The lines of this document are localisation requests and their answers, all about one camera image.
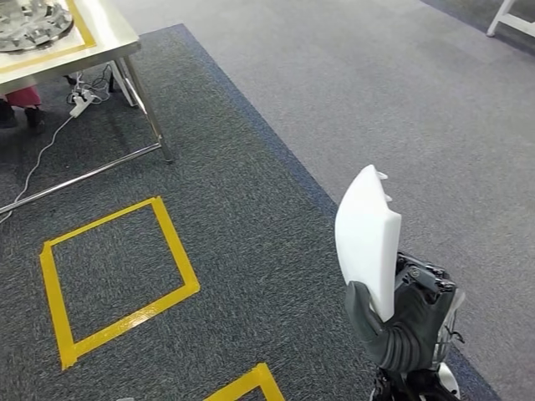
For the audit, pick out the clear plastic hand cover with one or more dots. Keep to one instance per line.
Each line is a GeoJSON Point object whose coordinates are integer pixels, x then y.
{"type": "Point", "coordinates": [453, 321]}

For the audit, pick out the white power strip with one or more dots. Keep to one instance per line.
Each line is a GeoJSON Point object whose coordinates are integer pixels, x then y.
{"type": "Point", "coordinates": [79, 105]}

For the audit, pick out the yellow tape rectangle marking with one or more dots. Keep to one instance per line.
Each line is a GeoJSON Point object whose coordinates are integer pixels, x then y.
{"type": "Point", "coordinates": [83, 27]}

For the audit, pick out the person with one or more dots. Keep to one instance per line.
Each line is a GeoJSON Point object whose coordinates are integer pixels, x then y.
{"type": "Point", "coordinates": [20, 97]}

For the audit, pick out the white plastic panel part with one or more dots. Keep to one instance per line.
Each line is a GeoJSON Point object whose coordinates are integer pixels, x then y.
{"type": "Point", "coordinates": [363, 238]}

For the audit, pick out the grey plastic wheel cover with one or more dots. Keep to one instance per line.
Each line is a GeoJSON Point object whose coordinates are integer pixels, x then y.
{"type": "Point", "coordinates": [29, 22]}

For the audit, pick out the yellow floor tape square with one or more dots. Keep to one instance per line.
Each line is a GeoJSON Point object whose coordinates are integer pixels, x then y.
{"type": "Point", "coordinates": [259, 379]}
{"type": "Point", "coordinates": [181, 260]}

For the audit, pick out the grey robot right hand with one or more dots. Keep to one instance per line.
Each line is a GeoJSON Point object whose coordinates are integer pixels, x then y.
{"type": "Point", "coordinates": [409, 332]}

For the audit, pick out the stainless steel workbench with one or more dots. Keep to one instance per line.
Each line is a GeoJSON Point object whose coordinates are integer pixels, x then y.
{"type": "Point", "coordinates": [104, 33]}

